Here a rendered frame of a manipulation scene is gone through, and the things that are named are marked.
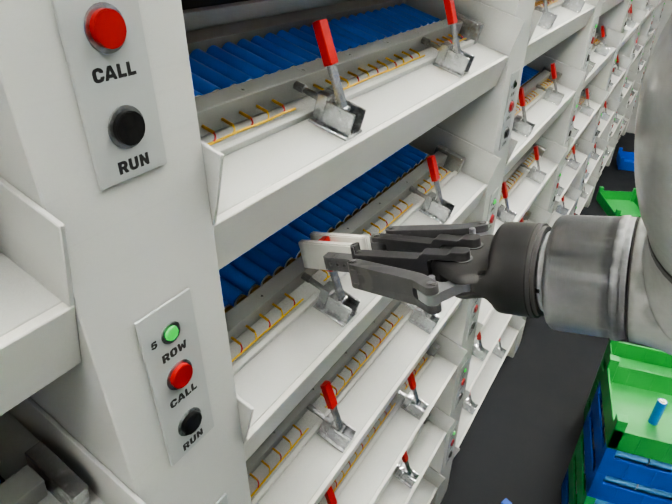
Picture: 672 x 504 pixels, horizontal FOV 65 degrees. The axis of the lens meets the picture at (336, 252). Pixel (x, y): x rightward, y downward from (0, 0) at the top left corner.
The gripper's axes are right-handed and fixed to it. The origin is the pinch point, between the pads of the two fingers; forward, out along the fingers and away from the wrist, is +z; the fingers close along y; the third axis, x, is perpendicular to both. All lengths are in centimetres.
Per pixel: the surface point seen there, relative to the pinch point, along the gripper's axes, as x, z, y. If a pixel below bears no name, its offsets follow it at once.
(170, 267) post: 10.1, -5.1, -21.6
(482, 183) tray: -8.2, 0.2, 42.0
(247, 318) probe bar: -2.9, 4.9, -9.2
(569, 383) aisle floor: -104, 2, 110
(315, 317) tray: -6.7, 2.6, -2.4
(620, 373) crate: -64, -17, 70
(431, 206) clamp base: -5.6, 1.7, 25.7
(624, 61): -25, 6, 252
